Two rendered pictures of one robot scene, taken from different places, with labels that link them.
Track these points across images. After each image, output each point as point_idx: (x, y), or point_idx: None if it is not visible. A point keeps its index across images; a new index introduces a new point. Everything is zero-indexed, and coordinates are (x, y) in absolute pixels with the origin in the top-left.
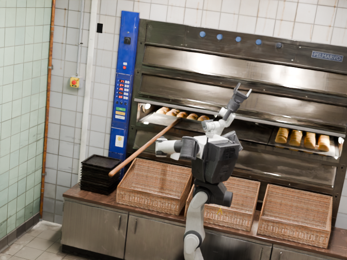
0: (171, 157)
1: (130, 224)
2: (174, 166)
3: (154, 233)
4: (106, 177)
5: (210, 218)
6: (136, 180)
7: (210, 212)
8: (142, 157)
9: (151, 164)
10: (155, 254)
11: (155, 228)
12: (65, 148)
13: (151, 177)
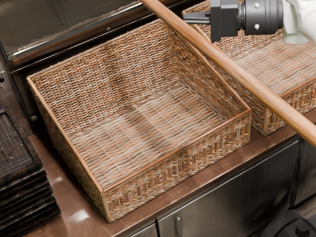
0: (297, 42)
1: (166, 232)
2: (127, 35)
3: (219, 206)
4: (37, 188)
5: (313, 99)
6: (60, 122)
7: (313, 90)
8: (36, 64)
9: (73, 67)
10: (226, 232)
11: (220, 197)
12: None
13: (88, 94)
